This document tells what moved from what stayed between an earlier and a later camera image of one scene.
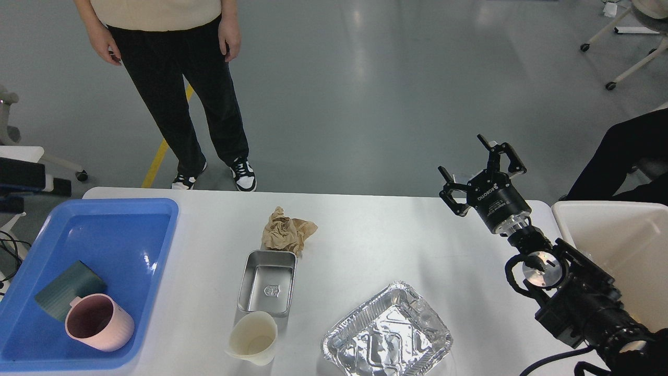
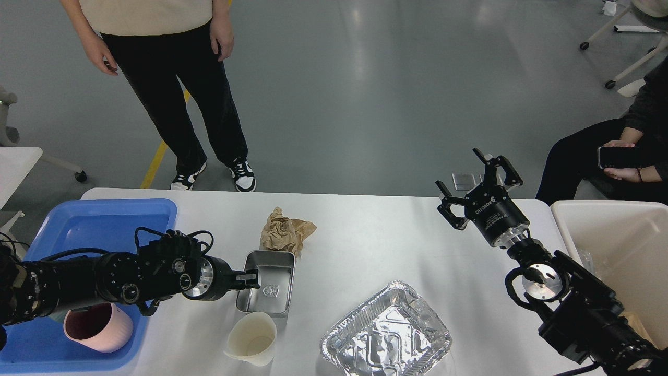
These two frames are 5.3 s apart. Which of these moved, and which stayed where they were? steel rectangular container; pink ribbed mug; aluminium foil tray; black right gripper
Moved: black right gripper
Stayed: pink ribbed mug; aluminium foil tray; steel rectangular container
